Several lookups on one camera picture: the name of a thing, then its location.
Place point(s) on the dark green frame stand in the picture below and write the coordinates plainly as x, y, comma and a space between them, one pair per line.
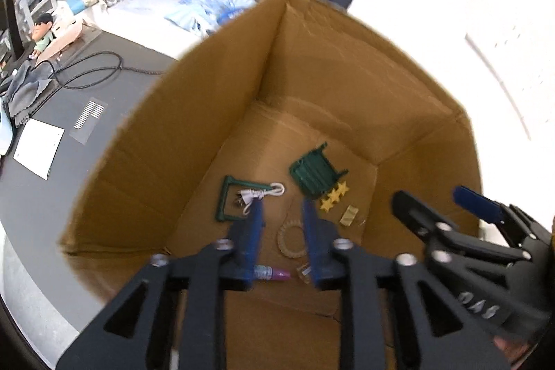
236, 196

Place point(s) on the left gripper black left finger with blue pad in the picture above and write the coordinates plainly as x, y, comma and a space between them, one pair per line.
135, 330

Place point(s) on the dark green slatted toy bench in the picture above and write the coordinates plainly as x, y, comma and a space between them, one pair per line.
314, 174

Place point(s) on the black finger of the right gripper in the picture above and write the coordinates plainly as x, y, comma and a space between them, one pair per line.
428, 225

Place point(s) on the pink capped small tube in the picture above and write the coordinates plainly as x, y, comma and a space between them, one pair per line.
267, 273

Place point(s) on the white paper sheet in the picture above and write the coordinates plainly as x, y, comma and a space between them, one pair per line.
37, 147

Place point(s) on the blue white patterned bag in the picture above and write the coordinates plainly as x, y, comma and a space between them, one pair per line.
206, 16

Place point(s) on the small beige packet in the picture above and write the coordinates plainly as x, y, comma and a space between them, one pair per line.
349, 216

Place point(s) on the yellow star stickers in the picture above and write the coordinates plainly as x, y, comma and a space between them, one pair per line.
334, 196

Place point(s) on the cartoon figure doll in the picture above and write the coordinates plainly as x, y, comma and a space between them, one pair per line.
42, 34

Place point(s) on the brown cardboard box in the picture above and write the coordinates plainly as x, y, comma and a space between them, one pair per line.
281, 79

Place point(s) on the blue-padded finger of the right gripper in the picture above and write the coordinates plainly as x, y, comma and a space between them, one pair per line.
512, 222

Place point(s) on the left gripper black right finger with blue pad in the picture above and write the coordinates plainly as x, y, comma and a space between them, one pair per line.
429, 328

